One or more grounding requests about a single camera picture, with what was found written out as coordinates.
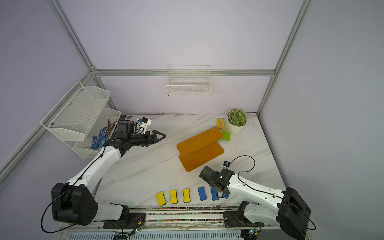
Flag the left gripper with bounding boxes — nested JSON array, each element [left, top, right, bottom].
[[129, 129, 166, 148]]

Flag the yellow eraser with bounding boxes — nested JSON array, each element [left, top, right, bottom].
[[170, 190, 178, 205]]

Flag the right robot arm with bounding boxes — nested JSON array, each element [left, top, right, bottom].
[[199, 166, 311, 240]]

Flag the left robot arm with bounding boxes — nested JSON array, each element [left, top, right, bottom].
[[51, 130, 166, 226]]

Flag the wooden two-tier shelf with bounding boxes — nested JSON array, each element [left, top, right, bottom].
[[177, 127, 225, 173]]

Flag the wooden clips in shelf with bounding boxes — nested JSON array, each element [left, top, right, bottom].
[[107, 120, 118, 138]]

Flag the blue item in shelf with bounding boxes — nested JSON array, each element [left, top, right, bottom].
[[91, 127, 109, 150]]

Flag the white plant pot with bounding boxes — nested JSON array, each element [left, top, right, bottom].
[[226, 120, 247, 136]]

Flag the green artificial plant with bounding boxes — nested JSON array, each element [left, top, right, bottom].
[[228, 109, 247, 127]]

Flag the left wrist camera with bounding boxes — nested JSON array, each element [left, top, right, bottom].
[[116, 117, 153, 135]]

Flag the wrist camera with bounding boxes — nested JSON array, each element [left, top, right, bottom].
[[223, 161, 231, 169], [116, 117, 153, 135]]

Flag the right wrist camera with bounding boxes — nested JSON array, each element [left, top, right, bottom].
[[223, 161, 231, 169]]

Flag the green trowel yellow handle right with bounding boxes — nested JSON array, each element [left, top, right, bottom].
[[220, 119, 231, 142]]

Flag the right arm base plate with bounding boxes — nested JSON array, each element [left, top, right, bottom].
[[223, 212, 265, 228]]

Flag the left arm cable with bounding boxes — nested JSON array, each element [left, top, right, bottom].
[[40, 119, 145, 234]]

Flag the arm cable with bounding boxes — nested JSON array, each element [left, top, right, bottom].
[[40, 119, 145, 234], [215, 155, 317, 231]]

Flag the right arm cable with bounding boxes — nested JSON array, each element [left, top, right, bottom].
[[215, 155, 317, 231]]

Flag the white wire wall basket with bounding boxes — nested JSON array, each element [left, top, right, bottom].
[[167, 65, 212, 96]]

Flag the white mesh wall shelf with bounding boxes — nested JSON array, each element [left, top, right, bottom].
[[41, 82, 121, 159]]

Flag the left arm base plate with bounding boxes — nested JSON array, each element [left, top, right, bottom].
[[103, 213, 147, 230]]

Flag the aluminium rail front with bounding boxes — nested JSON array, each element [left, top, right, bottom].
[[53, 204, 313, 240]]

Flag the aluminium corner frame post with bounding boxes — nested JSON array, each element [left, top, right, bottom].
[[257, 0, 313, 119]]

